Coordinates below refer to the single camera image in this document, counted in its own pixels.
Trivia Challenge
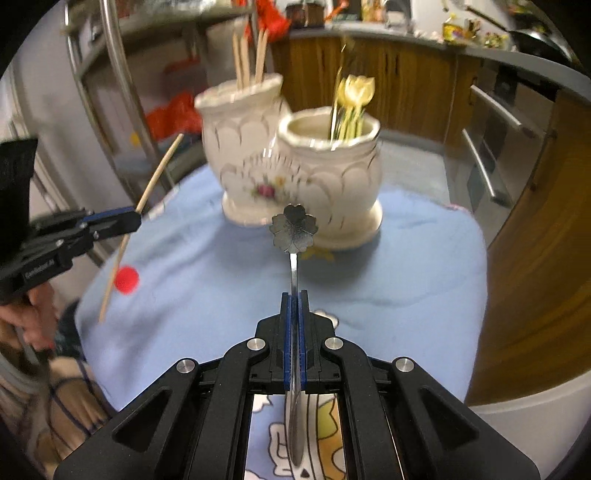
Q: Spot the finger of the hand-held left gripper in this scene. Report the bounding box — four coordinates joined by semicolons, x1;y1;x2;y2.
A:
31;208;139;234
18;213;142;265

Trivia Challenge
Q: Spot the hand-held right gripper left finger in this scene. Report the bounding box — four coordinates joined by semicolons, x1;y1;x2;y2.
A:
54;292;293;480

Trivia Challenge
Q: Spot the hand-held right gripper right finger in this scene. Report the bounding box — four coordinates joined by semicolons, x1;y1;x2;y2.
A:
299;290;540;480

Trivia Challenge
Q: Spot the silver flower-handled spoon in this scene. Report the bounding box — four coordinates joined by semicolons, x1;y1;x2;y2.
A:
269;203;322;468

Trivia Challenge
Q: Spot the floral ceramic double utensil holder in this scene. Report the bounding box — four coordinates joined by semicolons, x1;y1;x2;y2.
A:
194;73;385;252

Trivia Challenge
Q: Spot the gold fork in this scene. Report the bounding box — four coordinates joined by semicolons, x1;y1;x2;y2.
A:
328;37;357;140

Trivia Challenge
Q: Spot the yellow tulip-handled utensil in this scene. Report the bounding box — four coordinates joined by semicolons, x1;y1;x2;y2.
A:
353;76;376;137
336;75;362;139

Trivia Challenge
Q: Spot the person's left forearm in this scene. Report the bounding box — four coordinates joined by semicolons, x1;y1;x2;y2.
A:
0;342;40;402

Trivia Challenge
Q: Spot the person's left hand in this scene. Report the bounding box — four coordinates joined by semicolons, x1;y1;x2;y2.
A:
0;281;60;352

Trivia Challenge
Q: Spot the red plastic bag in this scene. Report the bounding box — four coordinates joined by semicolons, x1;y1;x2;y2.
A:
252;0;290;38
145;91;205;140

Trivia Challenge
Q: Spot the blue cartoon printed blanket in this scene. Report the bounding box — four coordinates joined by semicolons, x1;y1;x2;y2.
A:
74;162;489;480

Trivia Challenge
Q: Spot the stainless steel rack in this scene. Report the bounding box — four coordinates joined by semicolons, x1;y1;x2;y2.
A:
64;0;259;200

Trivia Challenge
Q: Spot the person's plaid clothing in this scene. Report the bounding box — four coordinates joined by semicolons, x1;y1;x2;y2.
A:
0;318;116;467

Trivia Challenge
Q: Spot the curved wooden panel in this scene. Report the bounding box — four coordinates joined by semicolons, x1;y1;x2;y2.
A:
465;90;591;408

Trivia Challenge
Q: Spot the wooden kitchen cabinet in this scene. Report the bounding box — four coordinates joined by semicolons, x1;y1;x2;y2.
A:
270;36;483;149

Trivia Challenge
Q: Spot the dark pressure cooker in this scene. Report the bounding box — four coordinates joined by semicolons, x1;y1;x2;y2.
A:
285;2;327;29

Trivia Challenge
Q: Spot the built-in oven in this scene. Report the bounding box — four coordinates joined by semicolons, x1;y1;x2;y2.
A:
455;69;557;220

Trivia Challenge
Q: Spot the black wok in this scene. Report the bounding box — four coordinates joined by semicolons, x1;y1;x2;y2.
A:
463;4;574;62

